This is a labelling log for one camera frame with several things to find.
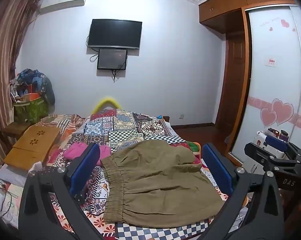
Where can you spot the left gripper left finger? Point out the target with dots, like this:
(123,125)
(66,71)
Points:
(37,217)

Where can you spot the striped orange bedsheet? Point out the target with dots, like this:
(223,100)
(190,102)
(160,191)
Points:
(66,123)

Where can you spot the wooden lap desk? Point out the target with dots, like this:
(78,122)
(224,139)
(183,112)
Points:
(32,147)

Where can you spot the green storage bag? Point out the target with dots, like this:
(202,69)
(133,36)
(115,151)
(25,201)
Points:
(31,112)

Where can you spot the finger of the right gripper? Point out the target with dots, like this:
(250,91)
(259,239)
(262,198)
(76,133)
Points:
(276,143)

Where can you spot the patchwork patterned bed quilt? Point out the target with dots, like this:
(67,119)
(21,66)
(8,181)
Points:
(117,129)

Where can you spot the pile of colourful clothes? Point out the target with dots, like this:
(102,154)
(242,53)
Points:
(33,81)

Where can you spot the wooden room door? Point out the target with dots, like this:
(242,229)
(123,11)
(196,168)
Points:
(232,82)

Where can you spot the black wall television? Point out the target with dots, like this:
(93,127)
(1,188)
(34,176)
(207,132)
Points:
(111,33)

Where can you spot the small black wall monitor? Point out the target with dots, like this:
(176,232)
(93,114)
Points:
(112,59)

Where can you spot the wooden wardrobe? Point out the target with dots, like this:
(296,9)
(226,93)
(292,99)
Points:
(228,17)

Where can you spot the white sliding door with hearts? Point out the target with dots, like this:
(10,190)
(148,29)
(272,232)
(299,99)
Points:
(274,98)

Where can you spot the olive khaki pants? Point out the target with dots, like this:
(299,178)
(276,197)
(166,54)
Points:
(155,185)

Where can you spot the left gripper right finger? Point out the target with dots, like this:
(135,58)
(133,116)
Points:
(264,218)

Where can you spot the striped brown curtain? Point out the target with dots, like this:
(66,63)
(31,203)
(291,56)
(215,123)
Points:
(15,17)

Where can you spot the yellow curved tube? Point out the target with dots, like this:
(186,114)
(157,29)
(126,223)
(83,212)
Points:
(107,102)

